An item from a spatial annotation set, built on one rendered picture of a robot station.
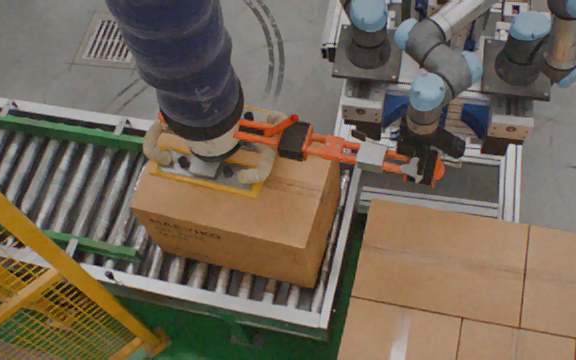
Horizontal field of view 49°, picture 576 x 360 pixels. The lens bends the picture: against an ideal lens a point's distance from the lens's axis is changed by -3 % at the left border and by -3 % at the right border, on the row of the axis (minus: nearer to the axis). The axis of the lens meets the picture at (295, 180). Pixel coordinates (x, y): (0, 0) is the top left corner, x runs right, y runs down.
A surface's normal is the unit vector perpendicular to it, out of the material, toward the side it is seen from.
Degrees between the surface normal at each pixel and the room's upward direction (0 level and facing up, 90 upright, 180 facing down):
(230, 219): 0
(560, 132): 0
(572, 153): 0
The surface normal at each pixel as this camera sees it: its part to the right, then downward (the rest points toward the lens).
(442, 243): -0.09, -0.46
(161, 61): -0.10, 0.85
